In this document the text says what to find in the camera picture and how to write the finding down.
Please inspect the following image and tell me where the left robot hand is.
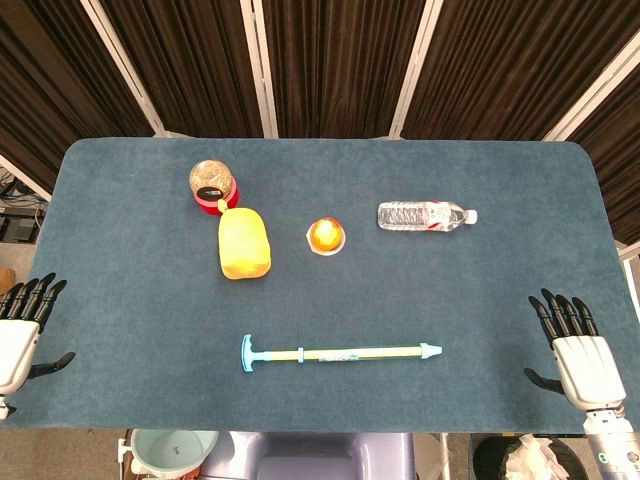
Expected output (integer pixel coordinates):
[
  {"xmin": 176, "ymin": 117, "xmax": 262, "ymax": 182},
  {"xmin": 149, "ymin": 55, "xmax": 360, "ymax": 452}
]
[{"xmin": 0, "ymin": 272, "xmax": 77, "ymax": 396}]

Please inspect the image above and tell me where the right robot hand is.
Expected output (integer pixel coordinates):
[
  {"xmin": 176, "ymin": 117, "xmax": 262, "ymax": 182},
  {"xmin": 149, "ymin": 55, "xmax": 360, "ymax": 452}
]
[{"xmin": 523, "ymin": 287, "xmax": 627, "ymax": 412}]

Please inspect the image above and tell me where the yellow-blue water pump toy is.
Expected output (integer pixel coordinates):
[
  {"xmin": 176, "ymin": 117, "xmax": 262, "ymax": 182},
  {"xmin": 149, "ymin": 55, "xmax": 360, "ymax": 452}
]
[{"xmin": 241, "ymin": 333, "xmax": 420, "ymax": 374}]

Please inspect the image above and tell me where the purple robot base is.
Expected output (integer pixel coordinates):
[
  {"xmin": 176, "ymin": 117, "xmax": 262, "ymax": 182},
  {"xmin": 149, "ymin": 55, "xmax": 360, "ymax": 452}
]
[{"xmin": 199, "ymin": 430, "xmax": 416, "ymax": 480}]

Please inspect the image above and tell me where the crumpled white paper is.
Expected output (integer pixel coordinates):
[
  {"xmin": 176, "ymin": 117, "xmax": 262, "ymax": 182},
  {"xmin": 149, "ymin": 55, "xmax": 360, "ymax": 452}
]
[{"xmin": 504, "ymin": 433, "xmax": 564, "ymax": 480}]

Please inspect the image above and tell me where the black trash bin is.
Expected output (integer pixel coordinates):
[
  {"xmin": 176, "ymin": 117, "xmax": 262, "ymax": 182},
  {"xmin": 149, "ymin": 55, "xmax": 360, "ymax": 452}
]
[{"xmin": 472, "ymin": 433, "xmax": 589, "ymax": 480}]

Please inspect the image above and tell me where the blue table cloth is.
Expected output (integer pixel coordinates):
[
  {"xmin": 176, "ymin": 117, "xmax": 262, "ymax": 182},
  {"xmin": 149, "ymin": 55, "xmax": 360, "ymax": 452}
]
[{"xmin": 0, "ymin": 137, "xmax": 640, "ymax": 434}]

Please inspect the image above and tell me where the pale blue plastic basin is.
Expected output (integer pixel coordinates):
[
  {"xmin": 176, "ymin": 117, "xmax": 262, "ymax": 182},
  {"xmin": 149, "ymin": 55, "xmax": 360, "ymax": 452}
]
[{"xmin": 118, "ymin": 428, "xmax": 220, "ymax": 480}]

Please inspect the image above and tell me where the dark brown curtain panel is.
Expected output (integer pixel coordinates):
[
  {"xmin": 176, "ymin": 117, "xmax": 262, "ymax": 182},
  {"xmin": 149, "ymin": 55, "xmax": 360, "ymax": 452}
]
[
  {"xmin": 569, "ymin": 49, "xmax": 640, "ymax": 246},
  {"xmin": 262, "ymin": 0, "xmax": 431, "ymax": 139},
  {"xmin": 92, "ymin": 0, "xmax": 264, "ymax": 139},
  {"xmin": 402, "ymin": 0, "xmax": 640, "ymax": 141},
  {"xmin": 0, "ymin": 0, "xmax": 154, "ymax": 194}
]

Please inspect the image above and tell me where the clear plastic water bottle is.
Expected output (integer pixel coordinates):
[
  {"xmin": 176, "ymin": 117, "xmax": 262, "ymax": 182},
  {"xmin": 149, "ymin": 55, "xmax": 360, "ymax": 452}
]
[{"xmin": 377, "ymin": 200, "xmax": 479, "ymax": 232}]

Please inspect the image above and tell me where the yellow plush toy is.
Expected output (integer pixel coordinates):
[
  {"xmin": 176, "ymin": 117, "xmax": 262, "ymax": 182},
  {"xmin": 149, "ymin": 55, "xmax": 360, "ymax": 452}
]
[{"xmin": 216, "ymin": 199, "xmax": 273, "ymax": 281}]

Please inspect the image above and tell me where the glass jar red lid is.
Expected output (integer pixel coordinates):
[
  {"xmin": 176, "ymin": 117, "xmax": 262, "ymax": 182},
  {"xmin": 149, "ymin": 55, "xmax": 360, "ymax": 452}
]
[{"xmin": 188, "ymin": 158, "xmax": 240, "ymax": 217}]

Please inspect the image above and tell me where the orange jelly cup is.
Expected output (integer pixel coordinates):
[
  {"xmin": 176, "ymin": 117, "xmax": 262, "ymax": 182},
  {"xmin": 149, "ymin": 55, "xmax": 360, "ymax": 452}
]
[{"xmin": 306, "ymin": 217, "xmax": 347, "ymax": 256}]

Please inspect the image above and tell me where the black electronics with cables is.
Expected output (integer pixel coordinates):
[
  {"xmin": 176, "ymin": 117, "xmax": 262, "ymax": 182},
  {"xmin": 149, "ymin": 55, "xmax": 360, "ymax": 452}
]
[{"xmin": 0, "ymin": 169, "xmax": 46, "ymax": 244}]

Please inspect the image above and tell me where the white partition post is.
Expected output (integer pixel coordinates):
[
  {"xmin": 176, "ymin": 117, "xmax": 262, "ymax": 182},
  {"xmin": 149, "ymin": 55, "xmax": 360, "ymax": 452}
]
[
  {"xmin": 388, "ymin": 0, "xmax": 444, "ymax": 140},
  {"xmin": 239, "ymin": 0, "xmax": 280, "ymax": 139},
  {"xmin": 543, "ymin": 42, "xmax": 640, "ymax": 144},
  {"xmin": 0, "ymin": 153, "xmax": 54, "ymax": 202},
  {"xmin": 79, "ymin": 0, "xmax": 164, "ymax": 137}
]

